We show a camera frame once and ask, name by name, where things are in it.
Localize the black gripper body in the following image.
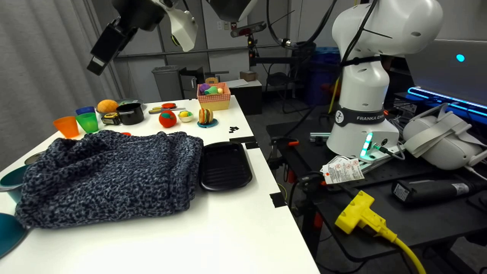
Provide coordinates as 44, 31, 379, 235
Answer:
111, 0, 165, 33

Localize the dark blue speckled fleece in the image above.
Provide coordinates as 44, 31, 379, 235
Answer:
13, 130, 205, 230

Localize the orange toy fruit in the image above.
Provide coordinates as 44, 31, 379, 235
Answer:
95, 98, 120, 116

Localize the grey storage box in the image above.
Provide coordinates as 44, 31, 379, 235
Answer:
150, 66, 184, 103

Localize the black toy pot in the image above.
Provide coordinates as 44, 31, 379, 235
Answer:
115, 100, 146, 127

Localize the blue plastic cup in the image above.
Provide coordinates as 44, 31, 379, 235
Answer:
74, 106, 97, 118

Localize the small dark toy cup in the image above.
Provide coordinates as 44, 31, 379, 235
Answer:
100, 112, 121, 127

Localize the grey curtain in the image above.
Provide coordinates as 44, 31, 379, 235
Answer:
0, 0, 123, 173

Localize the green plastic cup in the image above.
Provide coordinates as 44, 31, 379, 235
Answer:
74, 112, 102, 136

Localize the black storage box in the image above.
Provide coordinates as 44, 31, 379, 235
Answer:
178, 68, 207, 101

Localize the red toy fruit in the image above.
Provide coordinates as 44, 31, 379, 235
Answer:
156, 107, 179, 130

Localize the orange plastic cup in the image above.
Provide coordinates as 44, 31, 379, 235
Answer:
51, 115, 80, 141

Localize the yellow green toy food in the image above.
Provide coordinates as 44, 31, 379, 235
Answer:
176, 109, 196, 125

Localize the toy burger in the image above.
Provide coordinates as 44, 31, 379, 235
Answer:
196, 107, 214, 127

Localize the pink wooden toy box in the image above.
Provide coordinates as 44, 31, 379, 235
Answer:
194, 83, 232, 112

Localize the small teal toy plate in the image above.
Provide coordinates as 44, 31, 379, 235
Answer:
196, 118, 220, 130

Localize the black cabinet with white top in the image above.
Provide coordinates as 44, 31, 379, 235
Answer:
225, 78, 264, 116

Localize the silver round lid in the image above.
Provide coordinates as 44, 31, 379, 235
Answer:
22, 151, 47, 167

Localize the black ridged plastic tray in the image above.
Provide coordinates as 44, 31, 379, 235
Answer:
199, 141, 254, 194

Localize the teal toy pot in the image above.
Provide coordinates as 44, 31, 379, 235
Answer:
0, 167, 29, 192

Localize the blue bin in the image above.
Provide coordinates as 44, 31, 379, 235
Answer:
309, 46, 342, 107

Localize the white packet with red print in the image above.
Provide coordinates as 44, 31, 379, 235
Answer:
319, 154, 365, 186

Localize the white power strip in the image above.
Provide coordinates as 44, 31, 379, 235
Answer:
354, 144, 404, 165

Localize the grey laptop with blue glow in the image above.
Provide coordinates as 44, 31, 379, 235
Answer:
403, 39, 487, 127

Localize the white VR headset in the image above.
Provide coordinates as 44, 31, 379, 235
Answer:
401, 104, 487, 173

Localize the black handheld device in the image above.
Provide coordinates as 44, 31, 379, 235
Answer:
389, 177, 476, 209

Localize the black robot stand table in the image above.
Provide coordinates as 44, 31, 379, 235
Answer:
264, 106, 487, 274

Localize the camera on black stand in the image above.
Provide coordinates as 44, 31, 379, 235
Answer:
228, 20, 269, 71

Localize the yellow power plug with cable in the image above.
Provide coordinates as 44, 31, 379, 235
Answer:
333, 189, 427, 274

